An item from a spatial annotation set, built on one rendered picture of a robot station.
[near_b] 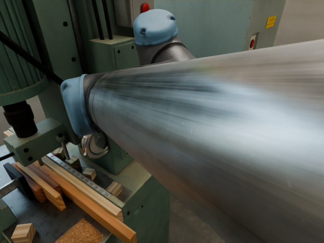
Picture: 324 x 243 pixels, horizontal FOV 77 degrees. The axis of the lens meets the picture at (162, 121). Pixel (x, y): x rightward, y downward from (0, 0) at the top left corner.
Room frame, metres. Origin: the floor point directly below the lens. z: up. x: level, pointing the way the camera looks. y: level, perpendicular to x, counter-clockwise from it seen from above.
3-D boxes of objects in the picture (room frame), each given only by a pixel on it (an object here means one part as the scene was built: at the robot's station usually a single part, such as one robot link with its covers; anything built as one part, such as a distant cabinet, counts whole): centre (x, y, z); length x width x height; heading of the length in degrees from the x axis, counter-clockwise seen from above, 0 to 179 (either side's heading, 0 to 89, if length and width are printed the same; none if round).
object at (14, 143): (0.47, 0.36, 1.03); 0.14 x 0.07 x 0.09; 145
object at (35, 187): (0.41, 0.40, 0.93); 0.17 x 0.02 x 0.05; 55
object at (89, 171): (0.54, 0.28, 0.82); 0.04 x 0.03 x 0.03; 76
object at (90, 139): (0.49, 0.19, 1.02); 0.12 x 0.03 x 0.12; 145
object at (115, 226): (0.42, 0.32, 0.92); 0.62 x 0.02 x 0.04; 55
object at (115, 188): (0.47, 0.17, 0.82); 0.04 x 0.03 x 0.03; 152
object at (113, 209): (0.46, 0.35, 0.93); 0.60 x 0.02 x 0.05; 55
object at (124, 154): (0.52, 0.14, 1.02); 0.09 x 0.07 x 0.12; 55
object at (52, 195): (0.40, 0.36, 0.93); 0.22 x 0.01 x 0.06; 55
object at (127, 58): (0.54, 0.12, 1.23); 0.09 x 0.08 x 0.15; 145
